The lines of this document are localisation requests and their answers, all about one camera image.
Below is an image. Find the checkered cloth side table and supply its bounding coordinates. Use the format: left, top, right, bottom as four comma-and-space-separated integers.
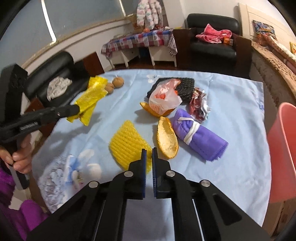
101, 29, 178, 65

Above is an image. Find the walnut near table edge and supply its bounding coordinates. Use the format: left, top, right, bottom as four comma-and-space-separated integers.
105, 82, 115, 94

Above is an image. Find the black foam fruit net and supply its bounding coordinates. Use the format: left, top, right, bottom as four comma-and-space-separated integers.
147, 77, 195, 104

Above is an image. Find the white orange plastic bag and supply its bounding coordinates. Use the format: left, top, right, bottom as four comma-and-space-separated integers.
149, 78, 182, 115

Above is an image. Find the hanging pastel puffer jacket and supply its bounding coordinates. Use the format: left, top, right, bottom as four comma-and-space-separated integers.
137, 0, 164, 31

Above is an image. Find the orange peel half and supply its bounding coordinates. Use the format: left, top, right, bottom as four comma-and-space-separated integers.
157, 116, 179, 159

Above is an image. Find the rolled polka dot quilt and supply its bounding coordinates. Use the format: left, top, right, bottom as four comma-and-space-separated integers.
266, 36, 295, 73

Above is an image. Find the pink plastic trash bucket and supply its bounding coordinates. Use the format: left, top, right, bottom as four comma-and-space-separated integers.
267, 102, 295, 203

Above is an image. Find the light blue table cloth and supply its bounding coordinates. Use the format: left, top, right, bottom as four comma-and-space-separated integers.
28, 70, 271, 240

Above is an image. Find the yellow foam fruit net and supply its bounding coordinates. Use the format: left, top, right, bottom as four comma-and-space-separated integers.
109, 120, 152, 174

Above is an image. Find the white cloth on armchair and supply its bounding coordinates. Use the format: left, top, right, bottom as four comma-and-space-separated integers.
47, 76, 72, 101

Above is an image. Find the colorful patterned pillow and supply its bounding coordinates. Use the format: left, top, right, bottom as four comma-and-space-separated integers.
252, 20, 276, 39

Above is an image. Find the yellow plastic snack wrapper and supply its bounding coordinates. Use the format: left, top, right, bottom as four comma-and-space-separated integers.
67, 76, 108, 126

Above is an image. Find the pink clothing on armchair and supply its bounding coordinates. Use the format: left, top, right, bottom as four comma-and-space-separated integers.
196, 24, 232, 44

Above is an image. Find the person's left hand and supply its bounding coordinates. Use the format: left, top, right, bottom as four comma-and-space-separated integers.
1, 134, 32, 174

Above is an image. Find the purple sleeve forearm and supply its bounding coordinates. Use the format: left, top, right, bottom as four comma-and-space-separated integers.
0, 169, 49, 240

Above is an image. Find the small orange box on armchair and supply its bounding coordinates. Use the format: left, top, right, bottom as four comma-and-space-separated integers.
223, 37, 234, 46

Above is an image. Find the crumpled red white wrapper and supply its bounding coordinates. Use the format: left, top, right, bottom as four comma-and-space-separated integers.
189, 87, 211, 123

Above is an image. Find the black leather armchair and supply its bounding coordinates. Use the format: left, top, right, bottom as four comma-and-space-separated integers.
173, 13, 251, 78
24, 51, 90, 108

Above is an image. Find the yellow floral pillow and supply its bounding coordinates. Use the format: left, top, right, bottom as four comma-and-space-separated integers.
290, 42, 296, 55

